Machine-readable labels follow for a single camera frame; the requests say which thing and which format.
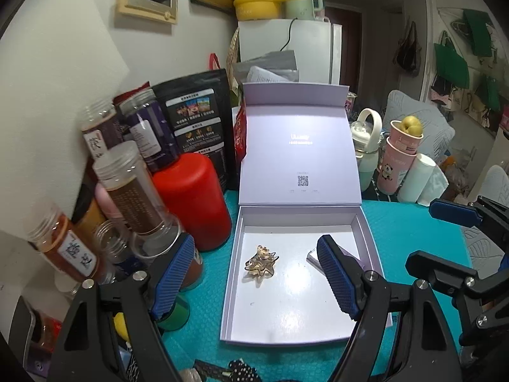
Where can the dark door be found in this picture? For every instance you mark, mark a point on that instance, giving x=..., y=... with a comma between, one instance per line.
x=344, y=43

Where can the brown label clear jar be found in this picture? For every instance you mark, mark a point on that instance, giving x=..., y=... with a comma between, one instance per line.
x=133, y=199

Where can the red canister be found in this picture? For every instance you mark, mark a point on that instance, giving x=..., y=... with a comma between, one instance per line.
x=191, y=199

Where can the grey plastic bag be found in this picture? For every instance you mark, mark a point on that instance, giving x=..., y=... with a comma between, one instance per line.
x=274, y=59

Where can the purple label jar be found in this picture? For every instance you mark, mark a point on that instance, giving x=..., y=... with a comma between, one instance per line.
x=149, y=135

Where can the pale blue cushion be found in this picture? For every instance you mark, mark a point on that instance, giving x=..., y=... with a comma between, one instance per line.
x=435, y=127

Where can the red packet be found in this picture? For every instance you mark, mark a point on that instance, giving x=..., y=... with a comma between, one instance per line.
x=240, y=135

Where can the white fridge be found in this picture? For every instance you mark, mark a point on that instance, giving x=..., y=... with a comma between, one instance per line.
x=310, y=47

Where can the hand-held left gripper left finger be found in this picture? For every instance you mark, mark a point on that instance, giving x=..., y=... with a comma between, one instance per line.
x=172, y=280

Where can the white mint water bottle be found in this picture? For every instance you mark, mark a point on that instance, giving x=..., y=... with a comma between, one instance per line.
x=366, y=155

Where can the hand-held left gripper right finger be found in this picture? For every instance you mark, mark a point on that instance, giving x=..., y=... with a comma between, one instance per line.
x=337, y=278

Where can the white printed paper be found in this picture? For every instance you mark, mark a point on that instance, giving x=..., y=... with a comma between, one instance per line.
x=268, y=74

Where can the white paper towel roll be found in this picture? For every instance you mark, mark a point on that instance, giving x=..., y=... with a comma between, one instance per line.
x=417, y=179

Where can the dark label clear jar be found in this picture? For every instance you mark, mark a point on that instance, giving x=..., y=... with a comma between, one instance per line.
x=99, y=135

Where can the pink bottle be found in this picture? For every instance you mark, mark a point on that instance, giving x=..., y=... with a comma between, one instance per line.
x=108, y=203

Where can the black white patterned cloth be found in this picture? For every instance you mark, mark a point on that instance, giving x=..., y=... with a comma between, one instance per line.
x=377, y=193

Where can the black patterned packet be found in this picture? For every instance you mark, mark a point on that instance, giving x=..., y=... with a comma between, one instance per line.
x=208, y=371

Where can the clear plastic cup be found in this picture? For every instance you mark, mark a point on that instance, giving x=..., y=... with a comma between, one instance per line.
x=350, y=105

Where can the yellow fruit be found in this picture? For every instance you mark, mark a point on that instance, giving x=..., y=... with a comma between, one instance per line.
x=411, y=125

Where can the teal table mat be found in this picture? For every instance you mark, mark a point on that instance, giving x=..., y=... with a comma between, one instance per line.
x=405, y=227

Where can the leaf pattern cloth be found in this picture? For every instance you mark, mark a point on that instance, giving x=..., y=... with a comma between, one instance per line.
x=483, y=248

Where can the yellow pot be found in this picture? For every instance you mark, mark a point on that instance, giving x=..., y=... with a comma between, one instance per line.
x=254, y=2

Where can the dark hanging bag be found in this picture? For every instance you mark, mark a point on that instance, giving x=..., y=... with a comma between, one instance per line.
x=407, y=51

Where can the small yellow item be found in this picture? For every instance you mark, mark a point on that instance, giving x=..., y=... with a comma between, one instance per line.
x=120, y=326

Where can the woven straw fan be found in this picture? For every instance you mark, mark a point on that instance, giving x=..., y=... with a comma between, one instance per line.
x=232, y=51

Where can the pink panda paper cup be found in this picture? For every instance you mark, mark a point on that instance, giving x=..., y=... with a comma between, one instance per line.
x=391, y=175

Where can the black snack pouch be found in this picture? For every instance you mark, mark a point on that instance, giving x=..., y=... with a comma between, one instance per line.
x=199, y=127

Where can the black polka dot pouch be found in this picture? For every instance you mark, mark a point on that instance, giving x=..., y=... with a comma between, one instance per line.
x=243, y=372

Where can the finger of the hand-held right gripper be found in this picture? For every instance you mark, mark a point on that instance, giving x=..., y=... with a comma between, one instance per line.
x=455, y=211
x=437, y=270

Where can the pale green kettle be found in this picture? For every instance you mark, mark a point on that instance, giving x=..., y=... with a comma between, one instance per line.
x=298, y=0

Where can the green tote bag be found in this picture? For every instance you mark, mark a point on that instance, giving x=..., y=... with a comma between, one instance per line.
x=492, y=93
x=451, y=61
x=477, y=32

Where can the white chair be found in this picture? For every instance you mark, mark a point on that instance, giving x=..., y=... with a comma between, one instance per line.
x=491, y=185

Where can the lavender gift box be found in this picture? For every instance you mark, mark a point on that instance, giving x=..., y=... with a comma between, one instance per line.
x=298, y=159

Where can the white label orange jar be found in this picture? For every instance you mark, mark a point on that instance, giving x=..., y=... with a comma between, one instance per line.
x=67, y=246

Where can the green lid jar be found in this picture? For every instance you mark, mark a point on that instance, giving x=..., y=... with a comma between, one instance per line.
x=179, y=314

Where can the amber gold hair clip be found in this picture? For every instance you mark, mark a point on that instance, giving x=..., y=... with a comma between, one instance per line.
x=261, y=263

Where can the empty clear jar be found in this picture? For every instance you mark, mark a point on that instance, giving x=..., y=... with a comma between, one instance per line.
x=112, y=240

